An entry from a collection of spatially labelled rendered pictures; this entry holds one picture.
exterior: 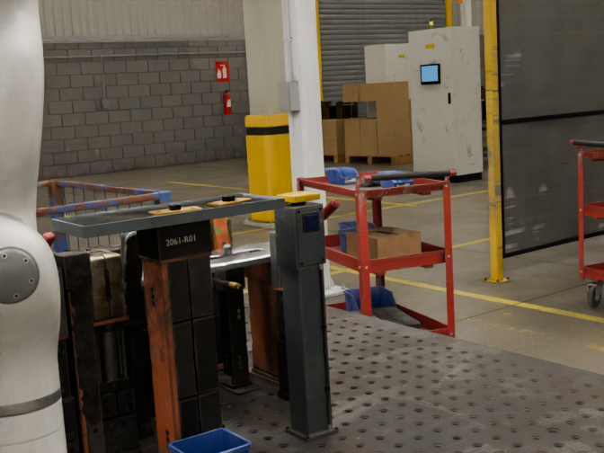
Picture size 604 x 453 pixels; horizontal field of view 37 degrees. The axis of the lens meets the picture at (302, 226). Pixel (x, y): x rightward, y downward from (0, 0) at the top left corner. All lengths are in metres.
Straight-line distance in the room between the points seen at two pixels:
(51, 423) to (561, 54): 5.73
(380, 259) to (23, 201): 2.86
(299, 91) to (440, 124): 6.43
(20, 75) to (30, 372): 0.36
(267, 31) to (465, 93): 3.82
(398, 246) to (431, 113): 8.18
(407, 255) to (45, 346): 2.98
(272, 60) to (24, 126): 7.89
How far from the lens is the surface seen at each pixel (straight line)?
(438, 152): 12.12
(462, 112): 11.98
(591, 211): 5.37
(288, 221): 1.64
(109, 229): 1.41
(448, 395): 1.94
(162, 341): 1.53
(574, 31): 6.75
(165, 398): 1.57
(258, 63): 8.99
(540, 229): 6.51
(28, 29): 1.21
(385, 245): 4.00
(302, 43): 5.78
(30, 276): 1.08
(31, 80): 1.16
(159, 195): 3.89
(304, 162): 5.78
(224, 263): 1.88
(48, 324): 1.13
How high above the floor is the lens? 1.35
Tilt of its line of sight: 9 degrees down
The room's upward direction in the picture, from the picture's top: 3 degrees counter-clockwise
